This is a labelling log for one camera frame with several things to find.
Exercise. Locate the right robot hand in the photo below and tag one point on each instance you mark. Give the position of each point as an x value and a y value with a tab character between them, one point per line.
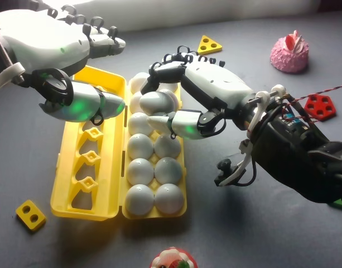
215	81

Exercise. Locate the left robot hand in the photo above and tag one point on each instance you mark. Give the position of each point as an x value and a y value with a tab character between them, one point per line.
42	42

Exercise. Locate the yellow egg carton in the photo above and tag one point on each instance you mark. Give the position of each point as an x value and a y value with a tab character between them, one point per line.
63	167

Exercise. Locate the yellow triangle block three holes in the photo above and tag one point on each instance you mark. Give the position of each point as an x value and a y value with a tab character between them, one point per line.
202	48

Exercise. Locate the white cloth backdrop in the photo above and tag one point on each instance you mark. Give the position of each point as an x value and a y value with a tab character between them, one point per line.
215	11

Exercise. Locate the pink toy cake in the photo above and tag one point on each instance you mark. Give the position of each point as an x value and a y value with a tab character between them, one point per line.
285	60

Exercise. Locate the red pentagon block five holes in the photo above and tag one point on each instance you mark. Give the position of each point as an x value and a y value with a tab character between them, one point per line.
313	107

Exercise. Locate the green pentagon block five holes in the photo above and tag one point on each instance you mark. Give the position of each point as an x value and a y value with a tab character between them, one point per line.
341	203

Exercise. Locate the yellow rectangle block two holes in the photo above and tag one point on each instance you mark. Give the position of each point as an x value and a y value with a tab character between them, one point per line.
29	220

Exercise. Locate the toy cake with strawberry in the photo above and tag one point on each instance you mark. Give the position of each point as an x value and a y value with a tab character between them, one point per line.
172	259

